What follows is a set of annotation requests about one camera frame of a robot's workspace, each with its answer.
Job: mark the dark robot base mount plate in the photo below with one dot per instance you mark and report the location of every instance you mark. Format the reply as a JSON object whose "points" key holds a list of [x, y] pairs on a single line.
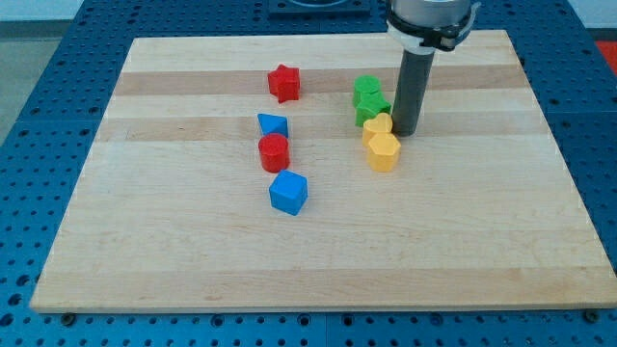
{"points": [[318, 7]]}

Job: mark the yellow hexagon block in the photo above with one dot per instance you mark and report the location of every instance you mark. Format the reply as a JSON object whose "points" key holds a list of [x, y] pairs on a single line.
{"points": [[383, 152]]}

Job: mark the wooden board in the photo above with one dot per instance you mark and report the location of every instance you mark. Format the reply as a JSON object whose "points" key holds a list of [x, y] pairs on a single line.
{"points": [[172, 213]]}

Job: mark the green star block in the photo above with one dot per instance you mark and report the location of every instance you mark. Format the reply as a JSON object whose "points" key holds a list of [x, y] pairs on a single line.
{"points": [[368, 106]]}

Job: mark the red cylinder block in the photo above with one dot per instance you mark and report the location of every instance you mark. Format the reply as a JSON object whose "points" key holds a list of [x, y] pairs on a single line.
{"points": [[274, 152]]}

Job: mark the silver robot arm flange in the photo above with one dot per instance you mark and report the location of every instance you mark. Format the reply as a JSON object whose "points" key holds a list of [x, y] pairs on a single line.
{"points": [[424, 26]]}

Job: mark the blue triangle block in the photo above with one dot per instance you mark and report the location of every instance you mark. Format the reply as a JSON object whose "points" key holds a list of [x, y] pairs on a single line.
{"points": [[273, 124]]}

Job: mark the red star block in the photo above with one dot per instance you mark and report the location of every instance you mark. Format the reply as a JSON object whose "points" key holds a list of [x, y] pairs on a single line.
{"points": [[284, 83]]}

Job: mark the yellow heart block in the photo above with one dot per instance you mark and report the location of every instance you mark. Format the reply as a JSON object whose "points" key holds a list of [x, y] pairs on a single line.
{"points": [[382, 123]]}

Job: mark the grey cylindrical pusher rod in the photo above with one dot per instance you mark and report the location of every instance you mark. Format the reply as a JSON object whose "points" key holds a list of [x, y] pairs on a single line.
{"points": [[412, 81]]}

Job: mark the green cylinder block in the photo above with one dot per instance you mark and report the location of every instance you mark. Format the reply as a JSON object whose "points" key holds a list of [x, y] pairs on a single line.
{"points": [[364, 85]]}

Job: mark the blue cube block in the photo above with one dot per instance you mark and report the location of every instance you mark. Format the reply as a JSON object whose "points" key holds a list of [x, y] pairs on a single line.
{"points": [[288, 192]]}

